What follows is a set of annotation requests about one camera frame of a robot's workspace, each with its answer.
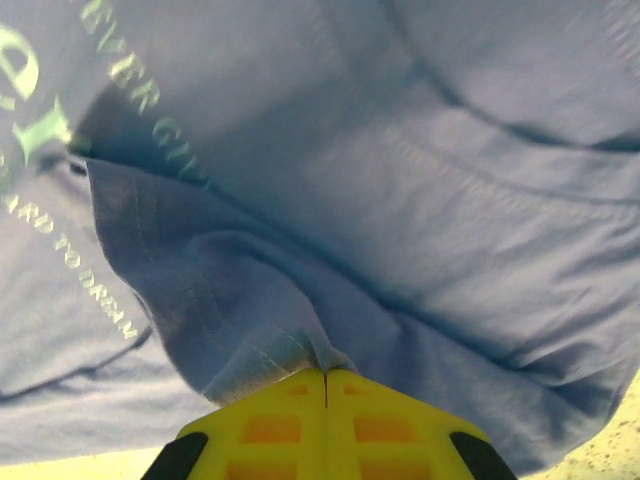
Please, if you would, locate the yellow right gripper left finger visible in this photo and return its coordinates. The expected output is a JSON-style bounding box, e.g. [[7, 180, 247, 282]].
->
[[142, 368, 327, 480]]

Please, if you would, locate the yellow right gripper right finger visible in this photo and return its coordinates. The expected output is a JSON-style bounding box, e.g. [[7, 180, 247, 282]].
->
[[324, 368, 519, 480]]

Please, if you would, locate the purple t-shirt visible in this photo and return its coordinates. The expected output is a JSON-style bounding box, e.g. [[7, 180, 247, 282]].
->
[[0, 0, 640, 480]]

